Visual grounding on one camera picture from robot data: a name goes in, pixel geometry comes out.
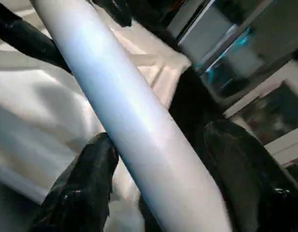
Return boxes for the teal plastic object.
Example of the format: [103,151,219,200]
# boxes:
[205,29,251,83]

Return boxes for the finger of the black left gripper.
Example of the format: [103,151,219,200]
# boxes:
[0,5,71,73]
[93,0,135,27]

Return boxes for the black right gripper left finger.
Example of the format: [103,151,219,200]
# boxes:
[30,132,119,232]

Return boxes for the white plastic table leg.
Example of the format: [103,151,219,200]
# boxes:
[30,0,234,232]

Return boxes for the white plastic table top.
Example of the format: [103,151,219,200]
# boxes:
[0,0,193,232]

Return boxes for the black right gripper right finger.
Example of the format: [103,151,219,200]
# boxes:
[202,120,298,232]

